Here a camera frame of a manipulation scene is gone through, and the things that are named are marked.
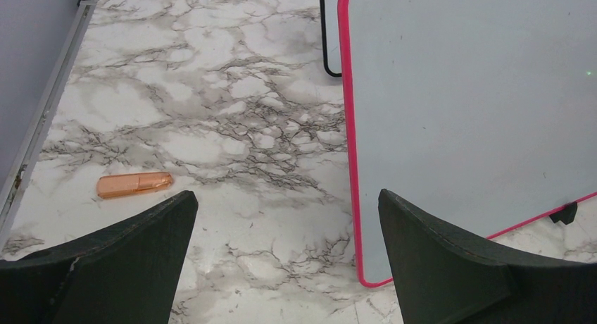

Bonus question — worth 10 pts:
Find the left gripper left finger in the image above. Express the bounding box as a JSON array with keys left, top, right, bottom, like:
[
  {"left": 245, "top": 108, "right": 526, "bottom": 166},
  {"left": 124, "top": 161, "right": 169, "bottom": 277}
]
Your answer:
[{"left": 1, "top": 191, "right": 199, "bottom": 323}]

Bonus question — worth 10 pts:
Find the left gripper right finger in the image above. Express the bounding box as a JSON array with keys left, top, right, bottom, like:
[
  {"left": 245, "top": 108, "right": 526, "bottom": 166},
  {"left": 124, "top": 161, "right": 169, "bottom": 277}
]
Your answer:
[{"left": 378, "top": 189, "right": 596, "bottom": 323}]

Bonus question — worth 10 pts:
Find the pink framed whiteboard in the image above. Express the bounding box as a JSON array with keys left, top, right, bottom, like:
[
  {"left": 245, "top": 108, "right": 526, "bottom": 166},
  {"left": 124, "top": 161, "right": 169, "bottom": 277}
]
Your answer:
[{"left": 338, "top": 0, "right": 596, "bottom": 287}]

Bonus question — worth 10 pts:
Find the black framed whiteboard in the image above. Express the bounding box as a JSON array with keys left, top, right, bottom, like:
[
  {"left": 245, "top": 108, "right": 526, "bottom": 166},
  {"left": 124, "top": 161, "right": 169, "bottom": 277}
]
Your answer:
[{"left": 320, "top": 0, "right": 341, "bottom": 77}]

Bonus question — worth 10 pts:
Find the orange marker cap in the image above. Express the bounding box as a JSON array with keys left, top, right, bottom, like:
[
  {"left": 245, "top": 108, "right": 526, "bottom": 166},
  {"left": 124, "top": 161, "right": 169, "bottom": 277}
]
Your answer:
[{"left": 96, "top": 172, "right": 174, "bottom": 199}]

